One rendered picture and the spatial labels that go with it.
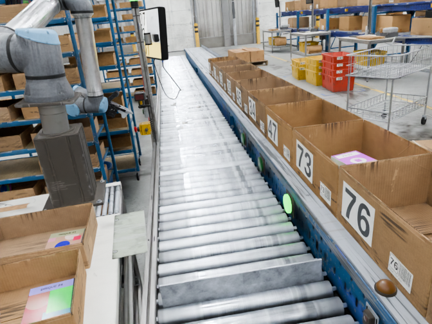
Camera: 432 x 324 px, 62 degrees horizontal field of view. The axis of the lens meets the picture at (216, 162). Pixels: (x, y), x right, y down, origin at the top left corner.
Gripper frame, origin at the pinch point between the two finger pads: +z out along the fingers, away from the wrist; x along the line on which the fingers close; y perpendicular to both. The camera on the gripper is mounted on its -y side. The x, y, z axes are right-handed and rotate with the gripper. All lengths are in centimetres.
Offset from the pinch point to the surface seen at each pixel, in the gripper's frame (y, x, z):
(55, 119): -3, 77, -28
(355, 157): -43, 116, 77
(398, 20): -277, -509, 435
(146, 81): -21.5, 1.7, 1.8
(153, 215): 15, 96, 22
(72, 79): -0.2, -21.7, -42.0
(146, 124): 2.9, 3.7, 11.5
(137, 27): -48, 2, -14
